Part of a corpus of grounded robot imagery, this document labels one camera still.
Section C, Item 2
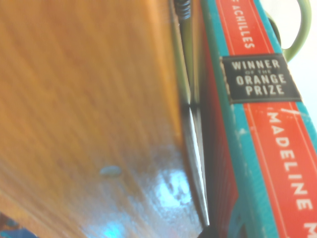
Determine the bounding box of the green plastic watering can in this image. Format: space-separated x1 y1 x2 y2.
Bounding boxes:
262 0 312 62

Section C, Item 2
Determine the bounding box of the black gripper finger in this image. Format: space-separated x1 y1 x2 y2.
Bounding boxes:
183 105 211 228

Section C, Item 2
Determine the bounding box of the wooden bookshelf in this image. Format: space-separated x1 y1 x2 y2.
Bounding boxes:
0 0 238 238

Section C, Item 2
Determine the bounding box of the teal paperback red spine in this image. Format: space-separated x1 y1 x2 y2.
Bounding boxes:
200 0 317 238

